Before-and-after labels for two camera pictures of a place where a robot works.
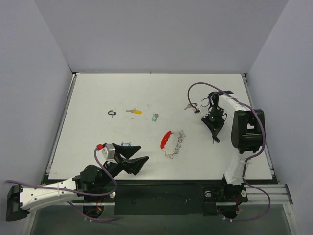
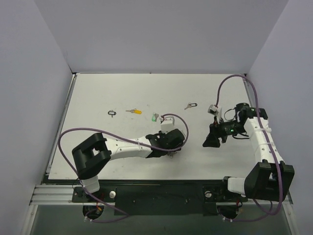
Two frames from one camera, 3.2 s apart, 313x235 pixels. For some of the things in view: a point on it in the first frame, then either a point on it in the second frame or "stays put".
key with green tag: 154,116 stays put
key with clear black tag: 191,105 stays put
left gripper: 121,159 → 176,138
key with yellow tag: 135,110 stays put
